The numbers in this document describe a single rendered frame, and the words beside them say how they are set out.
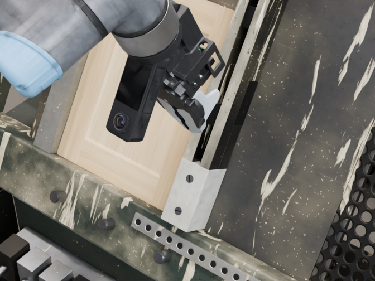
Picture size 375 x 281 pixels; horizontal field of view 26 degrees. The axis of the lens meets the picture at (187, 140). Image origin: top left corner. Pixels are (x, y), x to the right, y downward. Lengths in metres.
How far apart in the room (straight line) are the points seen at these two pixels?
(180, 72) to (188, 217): 0.56
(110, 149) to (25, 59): 0.84
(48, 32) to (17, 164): 0.95
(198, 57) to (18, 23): 0.24
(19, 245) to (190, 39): 0.86
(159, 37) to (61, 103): 0.81
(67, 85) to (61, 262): 0.37
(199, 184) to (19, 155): 0.45
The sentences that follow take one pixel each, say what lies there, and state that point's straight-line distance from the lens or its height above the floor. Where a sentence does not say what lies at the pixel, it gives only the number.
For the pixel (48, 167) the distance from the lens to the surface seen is 1.70.
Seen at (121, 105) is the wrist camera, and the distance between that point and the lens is 0.98.
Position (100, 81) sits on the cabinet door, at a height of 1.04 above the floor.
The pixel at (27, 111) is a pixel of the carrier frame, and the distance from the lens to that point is 2.03.
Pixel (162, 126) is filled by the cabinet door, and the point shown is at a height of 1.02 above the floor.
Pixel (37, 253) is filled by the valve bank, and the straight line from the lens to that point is 1.70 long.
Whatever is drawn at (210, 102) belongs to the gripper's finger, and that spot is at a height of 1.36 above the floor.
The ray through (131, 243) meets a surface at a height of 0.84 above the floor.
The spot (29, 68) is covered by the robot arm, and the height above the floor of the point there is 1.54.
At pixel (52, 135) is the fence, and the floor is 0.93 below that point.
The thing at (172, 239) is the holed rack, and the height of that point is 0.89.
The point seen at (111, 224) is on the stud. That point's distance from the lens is 1.60.
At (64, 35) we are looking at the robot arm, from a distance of 0.83.
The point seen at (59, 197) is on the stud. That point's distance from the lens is 1.66.
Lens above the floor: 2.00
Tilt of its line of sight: 40 degrees down
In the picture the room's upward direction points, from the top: straight up
